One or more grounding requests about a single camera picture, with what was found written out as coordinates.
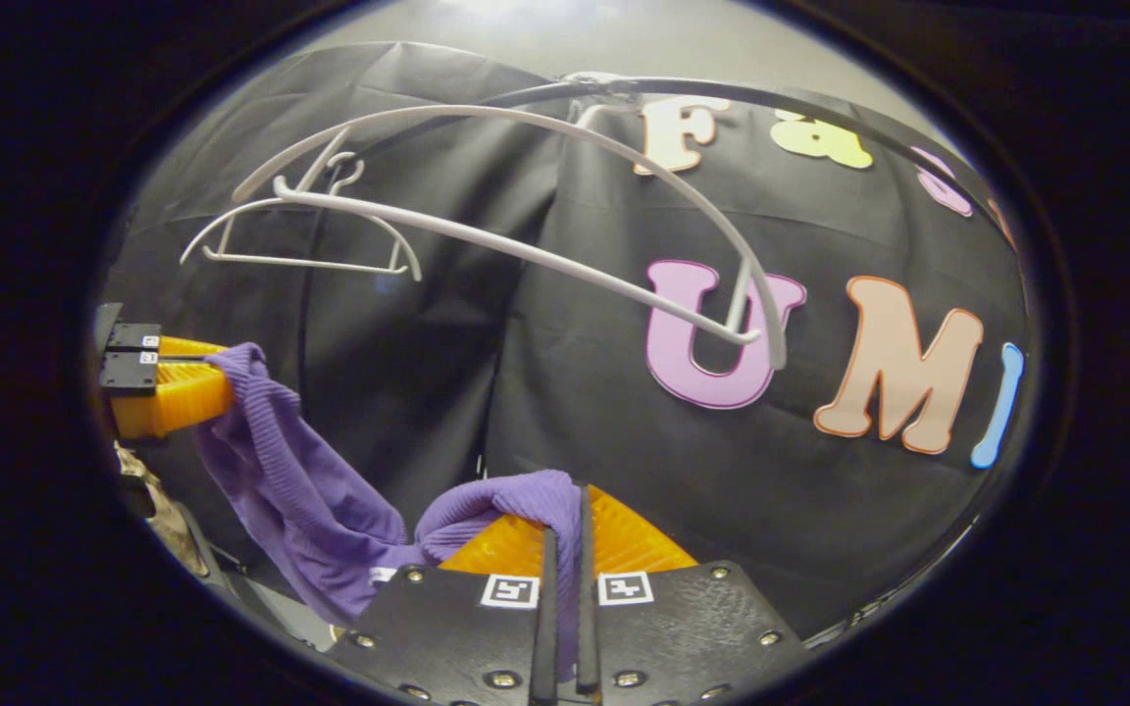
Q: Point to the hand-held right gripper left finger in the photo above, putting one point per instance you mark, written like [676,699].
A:
[545,628]

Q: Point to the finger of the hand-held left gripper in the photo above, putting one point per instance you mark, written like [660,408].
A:
[133,338]
[128,373]

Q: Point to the camouflage patterned fabric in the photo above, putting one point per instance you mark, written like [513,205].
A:
[168,520]

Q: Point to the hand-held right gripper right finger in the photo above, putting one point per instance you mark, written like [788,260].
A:
[588,628]

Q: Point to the black clothes rack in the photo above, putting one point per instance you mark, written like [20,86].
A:
[712,88]

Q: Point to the white plastic hanger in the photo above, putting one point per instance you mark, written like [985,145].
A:
[300,263]

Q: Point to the purple ribbed shirt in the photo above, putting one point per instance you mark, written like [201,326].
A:
[281,461]

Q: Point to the white hanger with taped hook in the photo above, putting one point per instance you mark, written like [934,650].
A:
[777,328]

